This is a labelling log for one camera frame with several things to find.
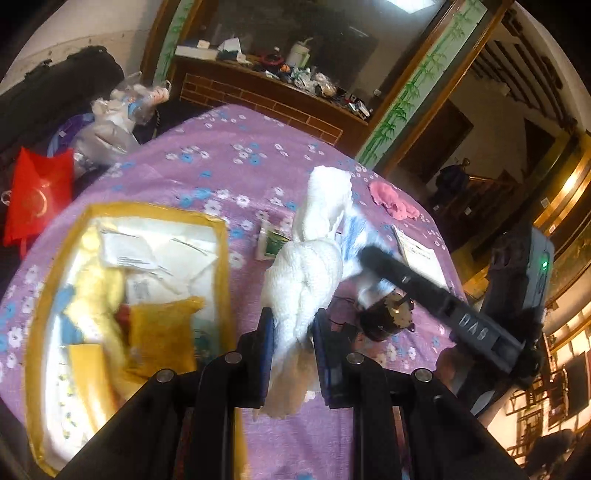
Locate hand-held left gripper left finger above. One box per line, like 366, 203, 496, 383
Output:
60, 308, 275, 480

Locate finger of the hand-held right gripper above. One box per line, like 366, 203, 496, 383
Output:
360, 247, 462, 324

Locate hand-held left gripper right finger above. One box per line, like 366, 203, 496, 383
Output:
313, 310, 527, 480

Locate blue and white cloth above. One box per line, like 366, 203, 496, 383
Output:
337, 208, 402, 310

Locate white towel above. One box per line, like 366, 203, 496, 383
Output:
261, 165, 354, 418

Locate yellow rimmed box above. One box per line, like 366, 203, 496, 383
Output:
25, 202, 250, 476

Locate white paper sheet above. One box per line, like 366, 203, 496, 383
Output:
392, 224, 451, 289

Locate small dark motor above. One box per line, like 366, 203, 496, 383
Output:
358, 295, 416, 342

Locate pink cloth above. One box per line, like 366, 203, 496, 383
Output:
368, 181, 420, 220

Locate mustard yellow cloth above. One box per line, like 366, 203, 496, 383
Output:
124, 298, 206, 379

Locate green and white packet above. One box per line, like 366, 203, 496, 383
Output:
256, 217, 294, 261

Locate white papers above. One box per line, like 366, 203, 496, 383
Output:
99, 219, 218, 296

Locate yellow sponge cloth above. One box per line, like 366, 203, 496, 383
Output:
68, 344, 121, 416

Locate pale yellow cloth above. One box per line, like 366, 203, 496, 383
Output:
65, 226, 134, 384

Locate small blue cloth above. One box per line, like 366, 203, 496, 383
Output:
58, 286, 88, 344

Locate clutter of small cabinet items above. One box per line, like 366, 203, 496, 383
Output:
249, 51, 372, 118

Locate wooden cabinet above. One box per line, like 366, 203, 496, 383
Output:
173, 55, 370, 148

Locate white jug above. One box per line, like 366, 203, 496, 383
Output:
286, 39, 312, 68

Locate red bag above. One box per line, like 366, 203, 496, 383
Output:
4, 148, 75, 259

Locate clear plastic bags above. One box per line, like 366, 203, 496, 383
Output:
74, 71, 169, 167

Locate white flat box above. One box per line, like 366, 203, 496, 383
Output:
175, 44, 218, 60

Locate black case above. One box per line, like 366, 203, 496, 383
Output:
0, 46, 125, 153

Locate bamboo painted wooden frame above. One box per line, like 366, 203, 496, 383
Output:
139, 0, 513, 176

